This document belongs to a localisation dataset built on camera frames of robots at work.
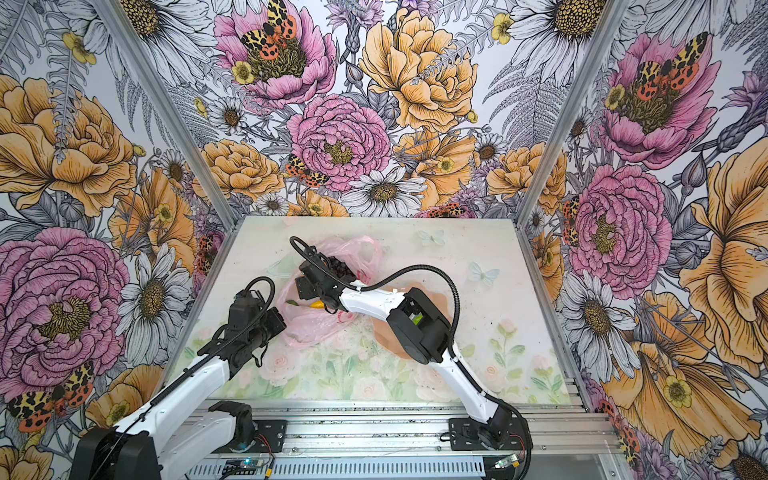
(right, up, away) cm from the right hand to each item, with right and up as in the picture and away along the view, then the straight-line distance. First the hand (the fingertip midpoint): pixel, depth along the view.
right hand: (311, 286), depth 96 cm
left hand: (-6, -10, -8) cm, 14 cm away
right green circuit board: (+51, -39, -24) cm, 69 cm away
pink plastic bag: (+2, -10, -9) cm, 13 cm away
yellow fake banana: (+3, -6, -2) cm, 7 cm away
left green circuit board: (-10, -39, -25) cm, 48 cm away
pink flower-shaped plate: (+23, -13, -8) cm, 28 cm away
